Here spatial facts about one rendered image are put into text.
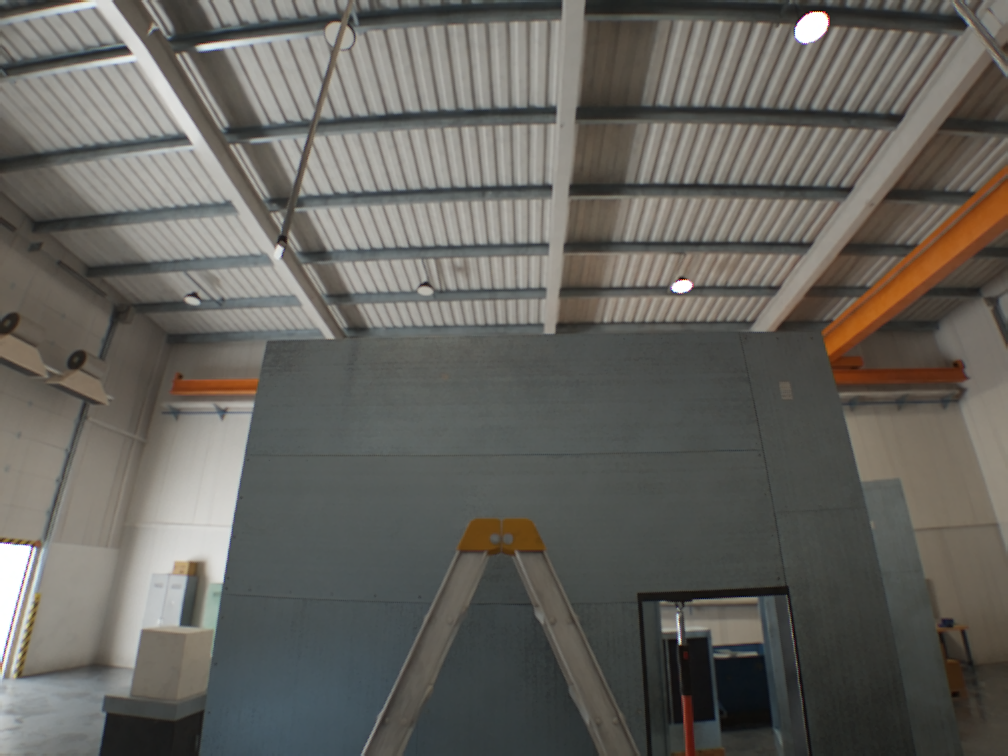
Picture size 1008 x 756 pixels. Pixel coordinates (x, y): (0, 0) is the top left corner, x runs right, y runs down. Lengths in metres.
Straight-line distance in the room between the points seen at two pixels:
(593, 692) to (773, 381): 1.56
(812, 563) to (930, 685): 4.39
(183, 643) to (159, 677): 0.37
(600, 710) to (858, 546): 1.40
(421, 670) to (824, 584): 1.56
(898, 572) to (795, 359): 4.24
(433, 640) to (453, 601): 0.09
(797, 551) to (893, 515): 4.28
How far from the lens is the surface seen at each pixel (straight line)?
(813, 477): 2.27
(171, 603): 12.35
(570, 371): 2.08
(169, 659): 5.71
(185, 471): 13.22
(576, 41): 6.29
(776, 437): 2.24
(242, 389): 12.54
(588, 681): 1.22
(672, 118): 7.66
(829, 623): 2.23
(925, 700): 6.51
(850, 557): 2.29
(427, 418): 2.04
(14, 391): 11.75
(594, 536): 1.93
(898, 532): 6.40
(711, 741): 7.05
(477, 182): 8.28
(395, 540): 1.97
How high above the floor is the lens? 2.19
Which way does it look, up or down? 23 degrees up
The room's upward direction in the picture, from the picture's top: straight up
